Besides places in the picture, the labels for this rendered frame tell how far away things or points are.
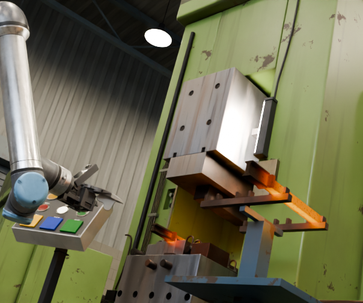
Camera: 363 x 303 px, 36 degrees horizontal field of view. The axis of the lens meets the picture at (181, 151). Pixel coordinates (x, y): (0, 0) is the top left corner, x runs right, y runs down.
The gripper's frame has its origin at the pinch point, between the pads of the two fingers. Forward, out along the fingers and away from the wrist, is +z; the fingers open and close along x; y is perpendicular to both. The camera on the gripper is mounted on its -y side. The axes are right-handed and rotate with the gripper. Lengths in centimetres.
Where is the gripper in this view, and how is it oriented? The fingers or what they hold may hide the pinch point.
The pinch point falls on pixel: (110, 202)
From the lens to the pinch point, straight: 195.8
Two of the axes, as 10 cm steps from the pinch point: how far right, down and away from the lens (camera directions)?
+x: 7.3, -1.4, -6.7
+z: 6.5, 4.5, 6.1
